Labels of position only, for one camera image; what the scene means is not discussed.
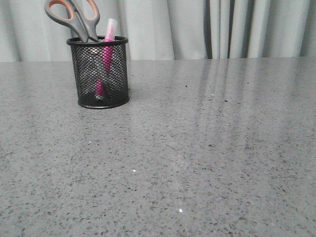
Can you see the pink highlighter pen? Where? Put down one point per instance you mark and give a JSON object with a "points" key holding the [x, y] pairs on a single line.
{"points": [[107, 57]]}

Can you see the grey orange scissors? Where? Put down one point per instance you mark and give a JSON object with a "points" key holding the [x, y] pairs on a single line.
{"points": [[84, 28]]}

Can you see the grey curtain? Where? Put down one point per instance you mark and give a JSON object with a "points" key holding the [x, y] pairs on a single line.
{"points": [[169, 29]]}

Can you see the black mesh pen holder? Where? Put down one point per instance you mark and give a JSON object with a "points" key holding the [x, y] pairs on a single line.
{"points": [[89, 67]]}

